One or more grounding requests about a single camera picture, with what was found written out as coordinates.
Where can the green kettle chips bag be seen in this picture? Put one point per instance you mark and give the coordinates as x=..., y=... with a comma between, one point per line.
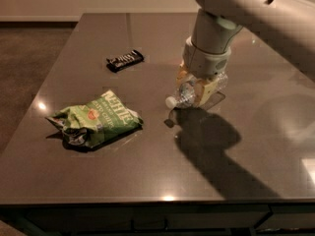
x=96, y=122

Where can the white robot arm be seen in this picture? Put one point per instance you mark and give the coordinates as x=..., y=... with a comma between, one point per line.
x=288, y=26

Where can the black candy bar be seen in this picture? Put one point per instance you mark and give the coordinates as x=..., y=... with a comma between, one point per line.
x=124, y=61

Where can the clear plastic water bottle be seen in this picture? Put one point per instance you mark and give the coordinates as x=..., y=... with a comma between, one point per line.
x=185, y=96

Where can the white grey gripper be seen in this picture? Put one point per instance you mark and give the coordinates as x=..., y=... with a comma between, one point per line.
x=204, y=64

